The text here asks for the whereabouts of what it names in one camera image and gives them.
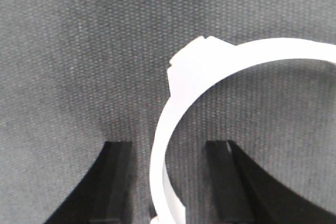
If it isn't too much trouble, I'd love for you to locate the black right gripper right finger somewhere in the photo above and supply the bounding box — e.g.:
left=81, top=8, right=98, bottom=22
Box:
left=205, top=140, right=335, bottom=223

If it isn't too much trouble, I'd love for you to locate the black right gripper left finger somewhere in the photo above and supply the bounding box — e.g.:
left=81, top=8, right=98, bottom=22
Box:
left=46, top=141, right=133, bottom=223

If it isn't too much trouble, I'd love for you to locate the small white PVC pipe clamp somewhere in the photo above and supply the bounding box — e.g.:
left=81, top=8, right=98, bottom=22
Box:
left=149, top=36, right=335, bottom=223

